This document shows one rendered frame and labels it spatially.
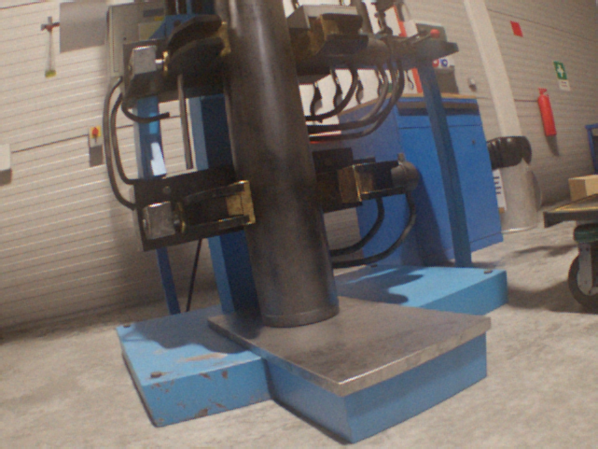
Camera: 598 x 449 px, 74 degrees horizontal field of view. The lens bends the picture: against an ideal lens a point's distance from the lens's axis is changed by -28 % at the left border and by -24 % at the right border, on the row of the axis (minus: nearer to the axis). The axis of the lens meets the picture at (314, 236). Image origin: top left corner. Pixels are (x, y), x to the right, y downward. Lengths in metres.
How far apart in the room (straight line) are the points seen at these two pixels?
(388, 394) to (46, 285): 2.66
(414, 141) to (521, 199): 1.08
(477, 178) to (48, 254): 2.76
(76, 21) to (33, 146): 1.29
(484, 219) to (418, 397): 2.12
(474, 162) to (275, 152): 1.88
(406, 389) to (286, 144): 0.69
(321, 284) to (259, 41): 0.68
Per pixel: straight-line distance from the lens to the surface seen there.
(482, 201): 3.04
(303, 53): 1.59
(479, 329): 1.09
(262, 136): 1.31
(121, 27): 2.31
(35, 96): 3.45
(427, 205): 2.72
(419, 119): 2.77
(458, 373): 1.09
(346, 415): 0.93
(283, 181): 1.30
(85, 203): 3.27
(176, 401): 1.20
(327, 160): 1.66
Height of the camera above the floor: 0.47
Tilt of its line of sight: 5 degrees down
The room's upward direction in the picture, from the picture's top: 10 degrees counter-clockwise
